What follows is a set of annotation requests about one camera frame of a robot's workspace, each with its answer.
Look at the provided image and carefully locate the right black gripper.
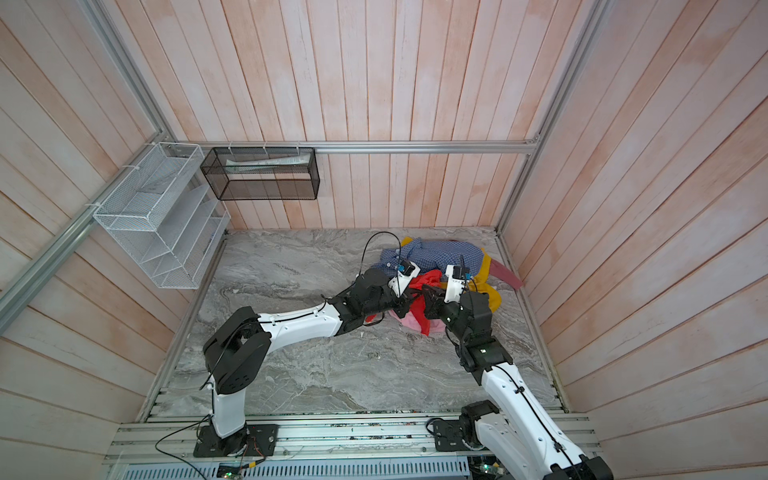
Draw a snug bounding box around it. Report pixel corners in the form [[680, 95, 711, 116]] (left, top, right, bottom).
[[424, 282, 471, 346]]

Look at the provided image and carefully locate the red cloth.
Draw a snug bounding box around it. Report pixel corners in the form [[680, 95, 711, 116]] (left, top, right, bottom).
[[363, 268, 445, 336]]

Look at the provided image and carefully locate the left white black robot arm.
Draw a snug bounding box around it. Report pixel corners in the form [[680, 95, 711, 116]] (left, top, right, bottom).
[[203, 261, 420, 439]]

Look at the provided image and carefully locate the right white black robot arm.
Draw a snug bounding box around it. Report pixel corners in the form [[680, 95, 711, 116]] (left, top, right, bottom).
[[422, 286, 614, 479]]

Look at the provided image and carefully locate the pink cloth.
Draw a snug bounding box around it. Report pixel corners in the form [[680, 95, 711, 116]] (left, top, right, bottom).
[[387, 310, 445, 337]]

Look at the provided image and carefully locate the yellow cloth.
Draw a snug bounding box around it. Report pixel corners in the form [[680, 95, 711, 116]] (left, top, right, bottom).
[[400, 236, 503, 314]]

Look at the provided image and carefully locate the magenta cloth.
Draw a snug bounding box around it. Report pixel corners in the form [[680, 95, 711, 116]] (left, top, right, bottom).
[[451, 238, 525, 292]]

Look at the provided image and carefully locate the blue checkered shirt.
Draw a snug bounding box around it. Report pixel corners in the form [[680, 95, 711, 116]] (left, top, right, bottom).
[[375, 238, 485, 277]]

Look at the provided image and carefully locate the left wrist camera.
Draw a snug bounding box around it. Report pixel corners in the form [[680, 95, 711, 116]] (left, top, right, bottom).
[[397, 259, 420, 278]]

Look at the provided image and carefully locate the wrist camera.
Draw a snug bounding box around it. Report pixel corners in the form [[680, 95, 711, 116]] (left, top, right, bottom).
[[397, 259, 420, 278], [444, 265, 471, 303]]

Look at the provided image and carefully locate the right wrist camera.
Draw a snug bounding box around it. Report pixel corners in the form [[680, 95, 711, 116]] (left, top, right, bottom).
[[444, 265, 471, 303]]

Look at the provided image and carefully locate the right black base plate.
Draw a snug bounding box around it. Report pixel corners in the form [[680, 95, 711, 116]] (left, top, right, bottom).
[[425, 418, 483, 452]]

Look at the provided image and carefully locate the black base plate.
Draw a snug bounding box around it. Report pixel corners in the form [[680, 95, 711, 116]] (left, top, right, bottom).
[[425, 418, 483, 452], [193, 424, 279, 458]]

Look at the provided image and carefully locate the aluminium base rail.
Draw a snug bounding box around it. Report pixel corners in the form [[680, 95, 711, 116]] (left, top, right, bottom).
[[101, 411, 603, 480]]

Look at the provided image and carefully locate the black wire mesh basket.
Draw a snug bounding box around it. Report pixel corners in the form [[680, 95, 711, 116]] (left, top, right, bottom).
[[201, 146, 321, 201]]

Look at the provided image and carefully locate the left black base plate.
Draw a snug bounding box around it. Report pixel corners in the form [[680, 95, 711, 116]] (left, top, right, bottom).
[[193, 424, 279, 458]]

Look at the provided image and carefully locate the white wire mesh shelf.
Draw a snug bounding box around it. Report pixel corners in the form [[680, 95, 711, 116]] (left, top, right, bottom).
[[94, 143, 230, 290]]

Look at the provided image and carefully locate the horizontal aluminium frame bar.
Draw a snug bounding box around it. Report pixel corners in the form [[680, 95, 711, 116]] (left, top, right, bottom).
[[194, 140, 538, 155]]

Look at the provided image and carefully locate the right aluminium frame post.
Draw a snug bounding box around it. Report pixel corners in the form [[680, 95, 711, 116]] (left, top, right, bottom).
[[495, 1, 615, 236]]

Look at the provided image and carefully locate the left aluminium frame bar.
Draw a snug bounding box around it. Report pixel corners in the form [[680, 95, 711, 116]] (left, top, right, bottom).
[[1, 131, 173, 333]]

